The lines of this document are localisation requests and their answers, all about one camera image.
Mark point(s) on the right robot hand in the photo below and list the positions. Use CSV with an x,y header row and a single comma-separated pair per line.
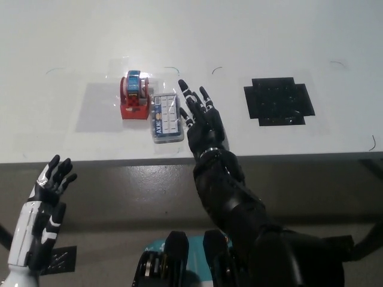
x,y
206,131

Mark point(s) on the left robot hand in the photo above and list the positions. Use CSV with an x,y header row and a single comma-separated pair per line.
x,y
36,215

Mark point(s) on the clear plastic screw box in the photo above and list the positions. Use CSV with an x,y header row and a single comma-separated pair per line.
x,y
167,119

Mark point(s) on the red tape dispenser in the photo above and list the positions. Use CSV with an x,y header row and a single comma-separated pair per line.
x,y
133,112

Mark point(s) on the black tape patch, cross-shaped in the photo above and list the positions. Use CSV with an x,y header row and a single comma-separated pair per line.
x,y
278,101

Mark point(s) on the black table leg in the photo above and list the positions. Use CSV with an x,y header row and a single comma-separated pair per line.
x,y
369,242
5,237

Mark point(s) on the clear film sheet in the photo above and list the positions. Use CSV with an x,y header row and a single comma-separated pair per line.
x,y
95,110

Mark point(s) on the black and teal robot body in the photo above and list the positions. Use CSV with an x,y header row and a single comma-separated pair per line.
x,y
176,263

